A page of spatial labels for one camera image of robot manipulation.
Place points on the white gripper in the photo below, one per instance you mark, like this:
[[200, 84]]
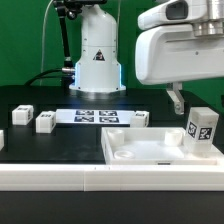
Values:
[[172, 53]]

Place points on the white square tabletop part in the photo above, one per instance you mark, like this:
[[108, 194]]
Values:
[[152, 146]]

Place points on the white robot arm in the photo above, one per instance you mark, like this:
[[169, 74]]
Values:
[[98, 72]]

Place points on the white plate with fiducial tags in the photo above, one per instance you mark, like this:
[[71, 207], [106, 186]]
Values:
[[84, 116]]

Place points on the white block at left edge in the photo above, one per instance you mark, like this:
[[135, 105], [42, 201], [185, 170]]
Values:
[[1, 139]]

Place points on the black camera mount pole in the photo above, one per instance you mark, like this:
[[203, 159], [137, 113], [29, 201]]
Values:
[[70, 9]]

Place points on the white obstacle fence wall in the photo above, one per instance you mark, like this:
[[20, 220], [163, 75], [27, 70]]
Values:
[[46, 177]]

